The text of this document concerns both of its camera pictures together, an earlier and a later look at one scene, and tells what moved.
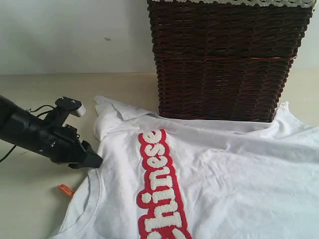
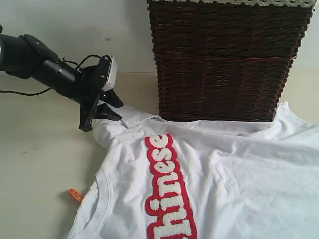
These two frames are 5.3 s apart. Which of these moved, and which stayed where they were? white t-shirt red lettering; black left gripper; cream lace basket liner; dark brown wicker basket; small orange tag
Moved: black left gripper; small orange tag
Stayed: cream lace basket liner; white t-shirt red lettering; dark brown wicker basket
